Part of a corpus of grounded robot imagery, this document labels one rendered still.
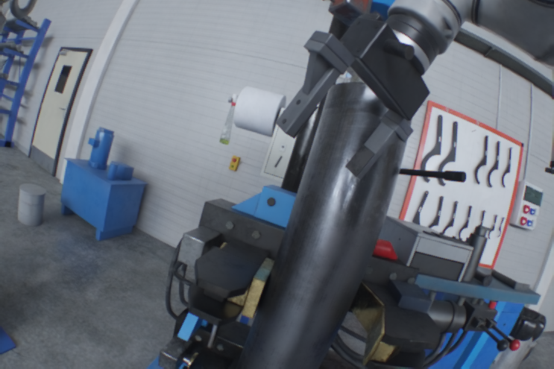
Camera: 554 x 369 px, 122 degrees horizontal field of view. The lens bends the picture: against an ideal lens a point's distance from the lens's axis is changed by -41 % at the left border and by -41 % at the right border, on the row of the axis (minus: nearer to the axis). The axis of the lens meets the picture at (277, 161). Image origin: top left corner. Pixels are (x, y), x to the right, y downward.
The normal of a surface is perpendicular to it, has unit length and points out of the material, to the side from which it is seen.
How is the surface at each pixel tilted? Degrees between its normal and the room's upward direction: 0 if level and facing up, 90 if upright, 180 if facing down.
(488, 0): 133
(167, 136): 90
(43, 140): 90
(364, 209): 90
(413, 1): 90
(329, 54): 113
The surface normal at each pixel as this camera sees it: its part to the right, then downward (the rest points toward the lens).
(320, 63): 0.38, 0.52
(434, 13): -0.18, 0.15
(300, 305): -0.30, -0.11
